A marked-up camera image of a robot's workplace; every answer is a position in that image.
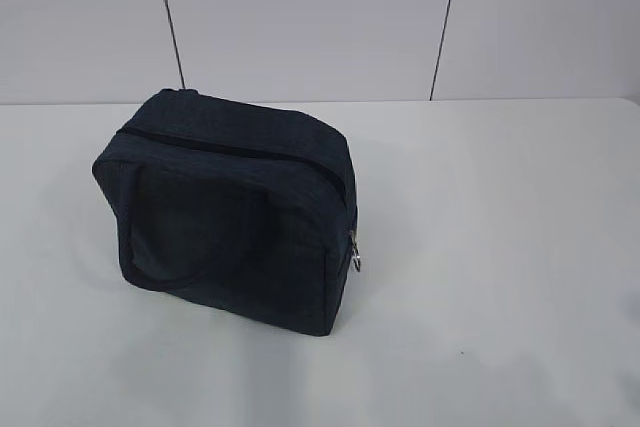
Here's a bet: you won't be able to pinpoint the dark navy fabric lunch bag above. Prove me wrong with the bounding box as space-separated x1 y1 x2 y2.
92 89 358 336

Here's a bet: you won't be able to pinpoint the silver zipper pull ring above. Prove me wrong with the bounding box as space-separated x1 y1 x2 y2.
348 229 364 274

